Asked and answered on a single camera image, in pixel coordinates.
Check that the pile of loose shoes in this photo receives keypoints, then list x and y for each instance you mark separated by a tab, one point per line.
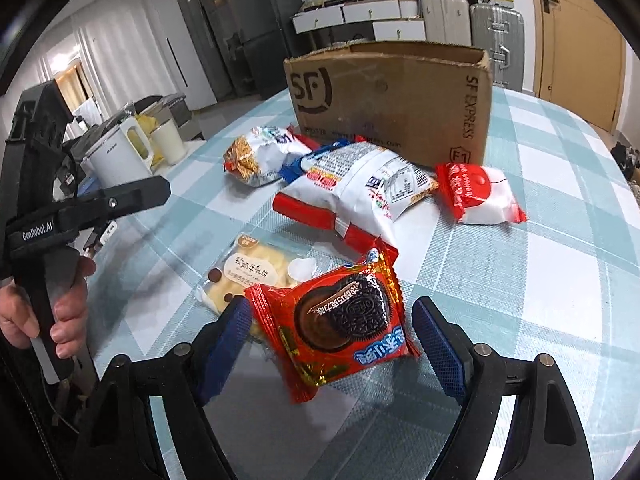
625	157

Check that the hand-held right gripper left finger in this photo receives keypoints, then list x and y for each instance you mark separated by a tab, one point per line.
225	350

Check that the white drawer desk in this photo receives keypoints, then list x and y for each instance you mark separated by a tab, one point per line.
370	10

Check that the brown cardboard box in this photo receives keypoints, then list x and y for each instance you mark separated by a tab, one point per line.
390	105

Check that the red chocolate pie packet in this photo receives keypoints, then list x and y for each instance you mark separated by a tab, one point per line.
340	325

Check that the grey chair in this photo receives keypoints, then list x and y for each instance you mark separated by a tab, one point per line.
175	107

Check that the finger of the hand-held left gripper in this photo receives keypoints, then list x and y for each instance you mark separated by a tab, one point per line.
125	199

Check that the grey refrigerator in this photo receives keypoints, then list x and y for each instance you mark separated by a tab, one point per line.
265	20

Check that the yellow plastic bag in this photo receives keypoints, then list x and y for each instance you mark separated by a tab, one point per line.
145	125

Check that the wooden door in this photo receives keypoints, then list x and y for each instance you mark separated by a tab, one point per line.
580	45

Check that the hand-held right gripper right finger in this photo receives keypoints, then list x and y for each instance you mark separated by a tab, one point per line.
440	345

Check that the white curtain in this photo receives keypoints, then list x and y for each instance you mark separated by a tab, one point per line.
125	60

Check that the tall dark cabinet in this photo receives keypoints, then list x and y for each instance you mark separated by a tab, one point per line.
212	45

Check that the cream bread packet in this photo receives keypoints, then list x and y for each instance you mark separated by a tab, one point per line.
255	270

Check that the noodle snack packet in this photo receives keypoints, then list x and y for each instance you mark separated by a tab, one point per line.
255	157

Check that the person's left hand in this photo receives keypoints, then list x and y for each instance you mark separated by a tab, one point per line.
70	320

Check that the beige suitcase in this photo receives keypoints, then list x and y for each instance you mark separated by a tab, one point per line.
445	20

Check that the silver suitcase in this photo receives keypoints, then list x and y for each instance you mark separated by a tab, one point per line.
497	40

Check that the red white candy packet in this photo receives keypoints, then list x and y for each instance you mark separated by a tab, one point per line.
480	195

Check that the cream tumbler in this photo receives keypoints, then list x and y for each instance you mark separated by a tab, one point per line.
167	145

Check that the white electric kettle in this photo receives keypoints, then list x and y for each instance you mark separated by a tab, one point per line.
117	160

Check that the large white chip bag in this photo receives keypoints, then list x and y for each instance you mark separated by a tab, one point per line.
360	185

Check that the blue cookie packet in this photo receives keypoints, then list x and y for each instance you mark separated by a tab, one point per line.
300	162

